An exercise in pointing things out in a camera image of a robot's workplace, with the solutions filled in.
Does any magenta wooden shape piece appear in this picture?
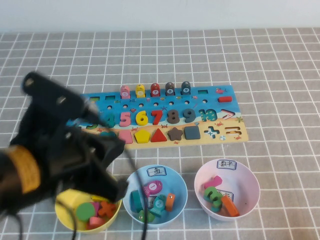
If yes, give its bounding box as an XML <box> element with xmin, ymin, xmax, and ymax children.
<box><xmin>91</xmin><ymin>201</ymin><xmax>102</xmax><ymax>216</ymax></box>

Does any green wooden number three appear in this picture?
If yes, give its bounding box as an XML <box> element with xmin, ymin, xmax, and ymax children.
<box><xmin>202</xmin><ymin>186</ymin><xmax>223</xmax><ymax>203</ymax></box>

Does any pink plastic bowl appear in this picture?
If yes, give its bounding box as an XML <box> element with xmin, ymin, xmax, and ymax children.
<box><xmin>193</xmin><ymin>158</ymin><xmax>261</xmax><ymax>222</ymax></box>

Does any wooden number shape puzzle board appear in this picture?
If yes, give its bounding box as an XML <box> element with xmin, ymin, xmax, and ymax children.
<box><xmin>66</xmin><ymin>84</ymin><xmax>250</xmax><ymax>151</ymax></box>

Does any dark blue wooden fish nine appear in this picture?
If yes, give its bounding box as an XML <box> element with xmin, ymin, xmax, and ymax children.
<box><xmin>180</xmin><ymin>80</ymin><xmax>192</xmax><ymax>96</ymax></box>

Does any orange wooden fish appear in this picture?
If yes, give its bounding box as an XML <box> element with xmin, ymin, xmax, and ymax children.
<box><xmin>164</xmin><ymin>192</ymin><xmax>176</xmax><ymax>212</ymax></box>

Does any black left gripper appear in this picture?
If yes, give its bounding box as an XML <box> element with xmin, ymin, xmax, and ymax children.
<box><xmin>9</xmin><ymin>99</ymin><xmax>130</xmax><ymax>204</ymax></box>

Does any teal wooden fish number four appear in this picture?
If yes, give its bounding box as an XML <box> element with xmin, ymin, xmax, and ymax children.
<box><xmin>129</xmin><ymin>189</ymin><xmax>147</xmax><ymax>213</ymax></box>

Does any yellow plastic bowl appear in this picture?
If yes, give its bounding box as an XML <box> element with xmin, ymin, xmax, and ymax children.
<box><xmin>54</xmin><ymin>174</ymin><xmax>123</xmax><ymax>234</ymax></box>

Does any pink wooden fish number five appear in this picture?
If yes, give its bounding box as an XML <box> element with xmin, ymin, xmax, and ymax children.
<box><xmin>119</xmin><ymin>85</ymin><xmax>131</xmax><ymax>100</ymax></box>

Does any brown wooden fish number eight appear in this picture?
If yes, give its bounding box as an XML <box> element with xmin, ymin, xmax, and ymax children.
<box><xmin>164</xmin><ymin>82</ymin><xmax>176</xmax><ymax>97</ymax></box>

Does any light blue plastic bowl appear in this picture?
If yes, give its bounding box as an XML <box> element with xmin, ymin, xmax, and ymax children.
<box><xmin>122</xmin><ymin>164</ymin><xmax>188</xmax><ymax>228</ymax></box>

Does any pink wooden fish number one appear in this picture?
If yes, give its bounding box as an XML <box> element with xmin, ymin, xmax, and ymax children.
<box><xmin>141</xmin><ymin>180</ymin><xmax>163</xmax><ymax>198</ymax></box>

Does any thin dark arm cable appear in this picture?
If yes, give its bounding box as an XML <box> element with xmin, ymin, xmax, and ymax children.
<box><xmin>70</xmin><ymin>199</ymin><xmax>78</xmax><ymax>240</ymax></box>

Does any grey checked tablecloth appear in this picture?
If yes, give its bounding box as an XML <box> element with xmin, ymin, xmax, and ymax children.
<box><xmin>0</xmin><ymin>27</ymin><xmax>320</xmax><ymax>240</ymax></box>

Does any red wooden triangle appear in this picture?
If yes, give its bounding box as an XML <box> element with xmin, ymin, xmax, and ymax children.
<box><xmin>150</xmin><ymin>127</ymin><xmax>168</xmax><ymax>143</ymax></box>

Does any orange wooden cross sign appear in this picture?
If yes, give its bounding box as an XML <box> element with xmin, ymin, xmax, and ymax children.
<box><xmin>97</xmin><ymin>200</ymin><xmax>118</xmax><ymax>218</ymax></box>

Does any dark blue wooden square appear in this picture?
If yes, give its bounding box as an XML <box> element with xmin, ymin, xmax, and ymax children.
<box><xmin>184</xmin><ymin>125</ymin><xmax>201</xmax><ymax>141</ymax></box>

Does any teal wooden fish number two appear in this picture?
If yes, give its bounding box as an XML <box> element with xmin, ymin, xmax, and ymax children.
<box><xmin>149</xmin><ymin>194</ymin><xmax>167</xmax><ymax>216</ymax></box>

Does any dark blue wooden number nine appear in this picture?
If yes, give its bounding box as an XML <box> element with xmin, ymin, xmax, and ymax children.
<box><xmin>182</xmin><ymin>108</ymin><xmax>196</xmax><ymax>124</ymax></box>

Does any pink wooden shape piece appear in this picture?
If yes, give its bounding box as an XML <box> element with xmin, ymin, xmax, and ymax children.
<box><xmin>89</xmin><ymin>216</ymin><xmax>106</xmax><ymax>228</ymax></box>

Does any brown wooden star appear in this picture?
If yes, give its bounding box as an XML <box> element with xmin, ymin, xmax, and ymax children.
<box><xmin>167</xmin><ymin>126</ymin><xmax>184</xmax><ymax>142</ymax></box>

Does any yellow wooden pentagon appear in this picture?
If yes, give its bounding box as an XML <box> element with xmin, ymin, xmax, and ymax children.
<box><xmin>134</xmin><ymin>129</ymin><xmax>151</xmax><ymax>144</ymax></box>

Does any green wooden circle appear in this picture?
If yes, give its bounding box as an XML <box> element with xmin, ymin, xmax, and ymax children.
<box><xmin>75</xmin><ymin>202</ymin><xmax>97</xmax><ymax>223</ymax></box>

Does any orange wooden number piece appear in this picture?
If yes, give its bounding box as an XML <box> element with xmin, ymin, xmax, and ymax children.
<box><xmin>221</xmin><ymin>194</ymin><xmax>240</xmax><ymax>217</ymax></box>

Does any pink wooden trapezoid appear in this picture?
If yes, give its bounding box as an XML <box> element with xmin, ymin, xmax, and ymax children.
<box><xmin>118</xmin><ymin>130</ymin><xmax>133</xmax><ymax>145</ymax></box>

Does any yellow wooden equals sign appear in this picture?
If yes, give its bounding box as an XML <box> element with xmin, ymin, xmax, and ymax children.
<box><xmin>91</xmin><ymin>195</ymin><xmax>111</xmax><ymax>203</ymax></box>

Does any yellow wooden fish number six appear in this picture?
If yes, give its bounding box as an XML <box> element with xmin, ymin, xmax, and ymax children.
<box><xmin>135</xmin><ymin>84</ymin><xmax>146</xmax><ymax>99</ymax></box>

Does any red wooden fish number seven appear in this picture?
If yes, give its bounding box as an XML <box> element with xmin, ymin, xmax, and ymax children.
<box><xmin>149</xmin><ymin>83</ymin><xmax>161</xmax><ymax>98</ymax></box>

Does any green wooden fish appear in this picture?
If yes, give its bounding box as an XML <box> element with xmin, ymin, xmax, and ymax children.
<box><xmin>137</xmin><ymin>209</ymin><xmax>155</xmax><ymax>224</ymax></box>

